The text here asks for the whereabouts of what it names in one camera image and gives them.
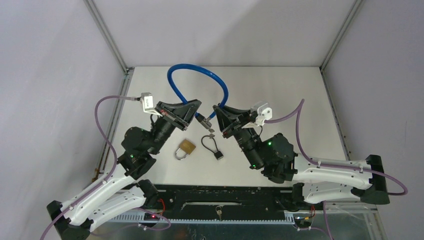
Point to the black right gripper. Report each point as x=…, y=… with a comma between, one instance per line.
x=225, y=116

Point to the padlock key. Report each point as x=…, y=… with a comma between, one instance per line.
x=218, y=210

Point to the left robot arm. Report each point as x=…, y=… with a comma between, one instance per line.
x=121, y=188

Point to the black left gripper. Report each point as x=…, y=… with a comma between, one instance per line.
x=170, y=112

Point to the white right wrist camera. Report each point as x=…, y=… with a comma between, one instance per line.
x=264, y=112

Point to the blue cable lock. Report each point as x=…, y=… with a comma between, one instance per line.
x=202, y=83

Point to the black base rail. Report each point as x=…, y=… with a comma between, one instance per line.
x=239, y=203

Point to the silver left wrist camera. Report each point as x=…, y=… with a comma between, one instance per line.
x=146, y=100

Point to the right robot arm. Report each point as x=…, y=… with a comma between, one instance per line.
x=315, y=180

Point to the brass padlock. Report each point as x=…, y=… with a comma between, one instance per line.
x=184, y=149

